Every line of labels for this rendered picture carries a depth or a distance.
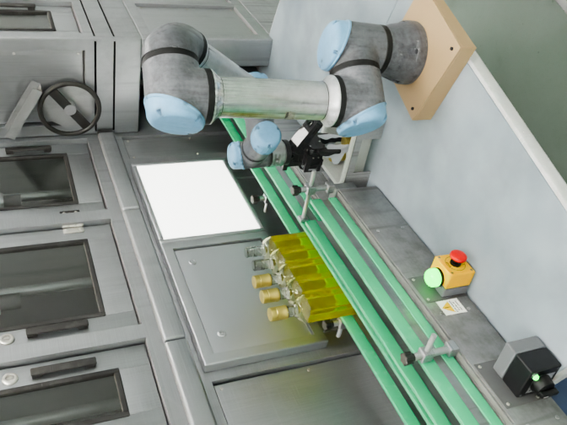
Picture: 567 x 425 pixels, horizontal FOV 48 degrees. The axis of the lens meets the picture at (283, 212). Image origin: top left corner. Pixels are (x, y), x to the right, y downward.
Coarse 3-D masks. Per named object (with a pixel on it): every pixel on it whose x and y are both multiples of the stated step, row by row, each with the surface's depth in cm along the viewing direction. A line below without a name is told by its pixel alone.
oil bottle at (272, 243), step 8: (304, 232) 179; (264, 240) 174; (272, 240) 174; (280, 240) 174; (288, 240) 175; (296, 240) 176; (304, 240) 176; (264, 248) 173; (272, 248) 172; (264, 256) 174
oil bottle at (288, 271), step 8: (288, 264) 167; (296, 264) 167; (304, 264) 168; (312, 264) 168; (320, 264) 169; (280, 272) 165; (288, 272) 164; (296, 272) 165; (304, 272) 165; (312, 272) 166; (320, 272) 167; (280, 280) 164; (288, 280) 164
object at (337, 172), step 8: (328, 128) 189; (336, 128) 190; (336, 144) 193; (352, 144) 174; (328, 160) 193; (344, 160) 193; (328, 168) 190; (336, 168) 190; (344, 168) 179; (336, 176) 187; (344, 176) 181
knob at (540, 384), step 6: (540, 378) 124; (546, 378) 123; (534, 384) 124; (540, 384) 123; (546, 384) 123; (552, 384) 123; (534, 390) 124; (540, 390) 123; (546, 390) 123; (552, 390) 123; (558, 390) 124; (540, 396) 123; (546, 396) 122
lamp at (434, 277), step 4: (432, 268) 146; (436, 268) 146; (428, 272) 146; (432, 272) 145; (436, 272) 145; (440, 272) 145; (424, 276) 147; (428, 276) 146; (432, 276) 145; (436, 276) 144; (440, 276) 145; (428, 280) 146; (432, 280) 145; (436, 280) 144; (440, 280) 145; (428, 284) 146; (432, 284) 145; (436, 284) 145; (440, 284) 145
